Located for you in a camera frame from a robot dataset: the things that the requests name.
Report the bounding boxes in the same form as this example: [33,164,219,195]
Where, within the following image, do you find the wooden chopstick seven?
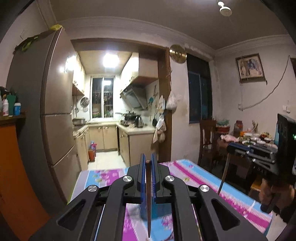
[218,153,231,195]

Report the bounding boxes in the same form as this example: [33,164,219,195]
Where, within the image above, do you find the dark wooden chopstick eight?
[145,160,152,238]

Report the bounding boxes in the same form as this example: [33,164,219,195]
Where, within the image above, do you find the beige kitchen counter cabinets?
[73,121,158,171]

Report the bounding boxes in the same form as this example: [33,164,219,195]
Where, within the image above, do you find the kitchen window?
[91,77,114,118]

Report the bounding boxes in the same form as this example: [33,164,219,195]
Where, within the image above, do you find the dark wooden dining table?
[216,133,278,170]

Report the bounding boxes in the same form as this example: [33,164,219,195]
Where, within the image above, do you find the pink cloth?
[220,134,239,143]

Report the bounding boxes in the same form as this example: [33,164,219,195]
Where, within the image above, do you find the wooden dining chair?
[198,120,217,166]

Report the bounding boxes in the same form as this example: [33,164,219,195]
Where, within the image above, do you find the blue perforated utensil holder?
[139,202,171,220]

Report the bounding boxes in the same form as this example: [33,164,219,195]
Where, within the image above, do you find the floral plastic tablecloth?
[71,160,272,240]

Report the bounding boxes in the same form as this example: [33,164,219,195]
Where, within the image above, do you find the dark living room window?
[187,54,213,123]

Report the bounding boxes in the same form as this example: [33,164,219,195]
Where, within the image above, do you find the white hanging plastic bag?
[166,91,182,110]

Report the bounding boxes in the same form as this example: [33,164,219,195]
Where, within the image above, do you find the framed elephant picture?
[235,53,266,84]

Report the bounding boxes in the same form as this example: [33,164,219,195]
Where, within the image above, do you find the orange wooden cabinet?
[1,115,50,240]

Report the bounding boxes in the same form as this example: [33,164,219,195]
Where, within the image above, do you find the steel electric kettle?
[134,115,144,128]

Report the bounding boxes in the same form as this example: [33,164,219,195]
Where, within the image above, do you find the black wok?
[115,111,140,121]

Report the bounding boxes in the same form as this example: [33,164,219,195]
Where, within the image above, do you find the steel range hood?
[120,84,147,110]

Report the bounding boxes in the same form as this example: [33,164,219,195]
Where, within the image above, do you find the ceiling lamp fixture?
[217,1,232,17]

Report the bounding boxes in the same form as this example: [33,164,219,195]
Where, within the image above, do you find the blue lidded jar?
[14,102,21,116]

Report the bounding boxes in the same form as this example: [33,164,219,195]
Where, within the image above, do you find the green box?
[6,94,16,115]

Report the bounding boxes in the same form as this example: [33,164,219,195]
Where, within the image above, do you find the white medicine bottle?
[3,99,9,116]

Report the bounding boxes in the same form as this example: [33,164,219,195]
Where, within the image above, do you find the grey tall refrigerator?
[6,29,81,216]

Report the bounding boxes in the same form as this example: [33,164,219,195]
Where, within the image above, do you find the white wall cable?
[237,55,292,112]

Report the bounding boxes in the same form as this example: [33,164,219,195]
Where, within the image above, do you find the round brass wall plate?
[169,44,187,64]

